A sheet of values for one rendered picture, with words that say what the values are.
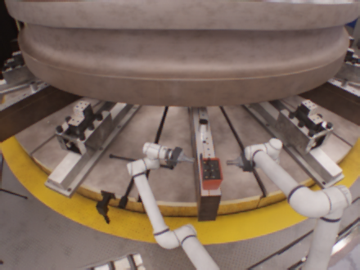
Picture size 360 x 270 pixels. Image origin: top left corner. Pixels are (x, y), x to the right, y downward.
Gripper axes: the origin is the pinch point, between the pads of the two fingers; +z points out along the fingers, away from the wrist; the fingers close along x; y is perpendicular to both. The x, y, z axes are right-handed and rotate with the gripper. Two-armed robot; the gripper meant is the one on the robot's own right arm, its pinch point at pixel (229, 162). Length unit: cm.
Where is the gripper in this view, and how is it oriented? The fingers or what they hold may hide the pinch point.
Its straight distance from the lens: 165.7
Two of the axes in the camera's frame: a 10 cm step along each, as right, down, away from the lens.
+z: -10.0, 0.2, -0.2
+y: 0.0, -7.3, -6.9
